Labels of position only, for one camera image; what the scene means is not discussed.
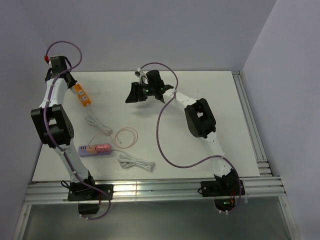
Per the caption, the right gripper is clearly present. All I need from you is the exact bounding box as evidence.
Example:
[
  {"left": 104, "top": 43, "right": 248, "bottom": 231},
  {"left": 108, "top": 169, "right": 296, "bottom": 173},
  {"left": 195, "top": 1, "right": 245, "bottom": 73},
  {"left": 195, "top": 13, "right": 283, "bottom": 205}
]
[{"left": 124, "top": 82, "right": 155, "bottom": 104}]

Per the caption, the orange power strip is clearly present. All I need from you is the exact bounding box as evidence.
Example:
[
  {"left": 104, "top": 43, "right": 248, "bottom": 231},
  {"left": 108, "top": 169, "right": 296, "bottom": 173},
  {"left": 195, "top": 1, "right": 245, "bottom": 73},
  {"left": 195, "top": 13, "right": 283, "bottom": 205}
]
[{"left": 72, "top": 83, "right": 92, "bottom": 107}]

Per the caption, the pink plug adapter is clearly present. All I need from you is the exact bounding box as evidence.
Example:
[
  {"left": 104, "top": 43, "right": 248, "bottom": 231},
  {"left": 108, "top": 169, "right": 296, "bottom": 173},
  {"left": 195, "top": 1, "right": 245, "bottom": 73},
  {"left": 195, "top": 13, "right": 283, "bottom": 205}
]
[{"left": 95, "top": 143, "right": 112, "bottom": 153}]

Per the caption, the small pink charger plug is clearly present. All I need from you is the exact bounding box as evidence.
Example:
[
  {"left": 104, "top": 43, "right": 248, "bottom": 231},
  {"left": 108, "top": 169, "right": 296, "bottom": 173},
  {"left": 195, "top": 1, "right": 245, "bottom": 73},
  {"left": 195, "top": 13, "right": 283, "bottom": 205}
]
[{"left": 86, "top": 145, "right": 97, "bottom": 154}]

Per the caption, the purple power strip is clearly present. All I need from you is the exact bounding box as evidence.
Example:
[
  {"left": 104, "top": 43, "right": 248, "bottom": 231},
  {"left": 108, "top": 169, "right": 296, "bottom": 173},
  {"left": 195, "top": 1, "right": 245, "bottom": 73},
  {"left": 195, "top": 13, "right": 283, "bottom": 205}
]
[{"left": 77, "top": 145, "right": 112, "bottom": 158}]

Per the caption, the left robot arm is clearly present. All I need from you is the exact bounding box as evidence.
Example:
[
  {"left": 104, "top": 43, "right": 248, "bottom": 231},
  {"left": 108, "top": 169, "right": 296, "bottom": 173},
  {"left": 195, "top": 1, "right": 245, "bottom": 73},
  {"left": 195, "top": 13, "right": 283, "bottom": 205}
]
[{"left": 30, "top": 55, "right": 98, "bottom": 200}]

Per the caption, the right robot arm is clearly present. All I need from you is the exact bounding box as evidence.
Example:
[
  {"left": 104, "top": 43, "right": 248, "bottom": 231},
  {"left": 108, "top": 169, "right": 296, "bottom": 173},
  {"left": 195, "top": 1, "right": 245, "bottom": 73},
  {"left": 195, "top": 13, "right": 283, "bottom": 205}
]
[{"left": 125, "top": 68, "right": 242, "bottom": 195}]

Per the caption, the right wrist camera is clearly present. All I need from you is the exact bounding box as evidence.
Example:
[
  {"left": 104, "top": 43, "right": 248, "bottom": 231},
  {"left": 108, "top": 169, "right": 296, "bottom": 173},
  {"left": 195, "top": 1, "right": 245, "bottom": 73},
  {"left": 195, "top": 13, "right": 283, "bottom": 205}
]
[{"left": 134, "top": 68, "right": 148, "bottom": 85}]

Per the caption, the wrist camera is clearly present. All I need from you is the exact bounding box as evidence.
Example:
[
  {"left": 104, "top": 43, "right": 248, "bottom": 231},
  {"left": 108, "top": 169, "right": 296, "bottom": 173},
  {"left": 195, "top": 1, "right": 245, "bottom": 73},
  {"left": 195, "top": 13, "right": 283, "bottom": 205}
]
[
  {"left": 44, "top": 54, "right": 56, "bottom": 68},
  {"left": 134, "top": 68, "right": 148, "bottom": 85}
]

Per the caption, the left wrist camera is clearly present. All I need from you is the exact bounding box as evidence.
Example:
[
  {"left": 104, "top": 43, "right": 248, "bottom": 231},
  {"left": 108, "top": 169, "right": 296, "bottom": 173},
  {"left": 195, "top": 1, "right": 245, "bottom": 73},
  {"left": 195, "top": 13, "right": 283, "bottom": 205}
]
[{"left": 44, "top": 54, "right": 56, "bottom": 68}]

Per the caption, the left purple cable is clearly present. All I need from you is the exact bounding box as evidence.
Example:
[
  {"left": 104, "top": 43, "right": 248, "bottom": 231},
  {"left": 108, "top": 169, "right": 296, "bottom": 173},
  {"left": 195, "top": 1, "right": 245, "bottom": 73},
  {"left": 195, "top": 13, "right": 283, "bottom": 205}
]
[{"left": 42, "top": 40, "right": 112, "bottom": 221}]

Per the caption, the purple cable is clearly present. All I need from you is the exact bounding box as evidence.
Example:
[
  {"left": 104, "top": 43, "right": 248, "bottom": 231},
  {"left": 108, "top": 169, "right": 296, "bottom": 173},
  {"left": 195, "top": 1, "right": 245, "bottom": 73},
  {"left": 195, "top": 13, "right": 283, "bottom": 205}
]
[
  {"left": 138, "top": 62, "right": 242, "bottom": 216},
  {"left": 42, "top": 40, "right": 112, "bottom": 221}
]

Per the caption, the thin pink wire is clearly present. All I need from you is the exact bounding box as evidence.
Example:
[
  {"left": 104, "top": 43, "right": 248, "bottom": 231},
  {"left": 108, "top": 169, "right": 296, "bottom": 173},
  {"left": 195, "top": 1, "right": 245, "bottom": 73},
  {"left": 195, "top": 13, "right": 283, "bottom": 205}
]
[{"left": 87, "top": 127, "right": 139, "bottom": 149}]

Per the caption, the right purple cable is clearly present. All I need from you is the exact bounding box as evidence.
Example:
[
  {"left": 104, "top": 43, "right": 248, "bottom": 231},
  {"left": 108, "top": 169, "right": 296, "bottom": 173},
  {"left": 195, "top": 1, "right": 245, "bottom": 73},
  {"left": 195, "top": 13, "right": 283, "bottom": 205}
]
[{"left": 138, "top": 62, "right": 242, "bottom": 216}]

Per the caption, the purple strip white cord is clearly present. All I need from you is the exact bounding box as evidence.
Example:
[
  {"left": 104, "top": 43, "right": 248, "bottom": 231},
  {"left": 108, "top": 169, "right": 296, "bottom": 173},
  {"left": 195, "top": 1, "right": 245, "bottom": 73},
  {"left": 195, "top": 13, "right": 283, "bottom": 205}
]
[{"left": 113, "top": 149, "right": 156, "bottom": 173}]

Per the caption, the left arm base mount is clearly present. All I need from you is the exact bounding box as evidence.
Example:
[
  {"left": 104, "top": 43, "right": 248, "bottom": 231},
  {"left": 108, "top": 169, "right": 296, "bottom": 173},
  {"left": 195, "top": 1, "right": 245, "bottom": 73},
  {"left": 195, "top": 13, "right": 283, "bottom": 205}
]
[{"left": 60, "top": 180, "right": 114, "bottom": 217}]

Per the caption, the aluminium front rail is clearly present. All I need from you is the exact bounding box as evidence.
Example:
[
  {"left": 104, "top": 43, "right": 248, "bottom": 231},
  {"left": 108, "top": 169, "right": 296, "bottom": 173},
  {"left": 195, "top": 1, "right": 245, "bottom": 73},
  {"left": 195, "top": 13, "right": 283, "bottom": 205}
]
[{"left": 23, "top": 176, "right": 286, "bottom": 205}]

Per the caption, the aluminium rail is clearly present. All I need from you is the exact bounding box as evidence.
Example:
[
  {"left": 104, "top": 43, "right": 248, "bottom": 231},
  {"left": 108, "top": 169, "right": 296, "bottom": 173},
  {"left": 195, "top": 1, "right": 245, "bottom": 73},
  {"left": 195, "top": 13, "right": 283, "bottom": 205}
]
[
  {"left": 232, "top": 70, "right": 301, "bottom": 240},
  {"left": 23, "top": 176, "right": 286, "bottom": 205}
]

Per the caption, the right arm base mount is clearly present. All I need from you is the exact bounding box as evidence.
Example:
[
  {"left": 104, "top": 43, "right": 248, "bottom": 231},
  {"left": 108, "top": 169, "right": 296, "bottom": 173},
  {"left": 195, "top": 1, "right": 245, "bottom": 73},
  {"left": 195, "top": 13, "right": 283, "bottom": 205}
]
[{"left": 197, "top": 178, "right": 246, "bottom": 213}]

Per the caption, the aluminium right rail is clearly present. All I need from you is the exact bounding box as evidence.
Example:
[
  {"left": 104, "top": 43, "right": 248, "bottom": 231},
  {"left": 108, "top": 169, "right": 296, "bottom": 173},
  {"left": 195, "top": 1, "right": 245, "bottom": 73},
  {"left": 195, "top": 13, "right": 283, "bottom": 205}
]
[{"left": 232, "top": 70, "right": 301, "bottom": 240}]

